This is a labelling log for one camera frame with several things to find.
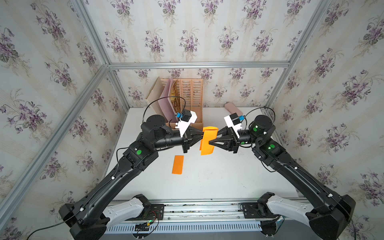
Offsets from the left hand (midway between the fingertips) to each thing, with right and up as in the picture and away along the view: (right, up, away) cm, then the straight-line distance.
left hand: (207, 136), depth 54 cm
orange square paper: (-15, -21, +37) cm, 45 cm away
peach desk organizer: (-6, +21, +48) cm, 53 cm away
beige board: (-29, +22, +36) cm, 51 cm away
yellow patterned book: (-18, +26, +50) cm, 59 cm away
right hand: (+2, -2, +2) cm, 4 cm away
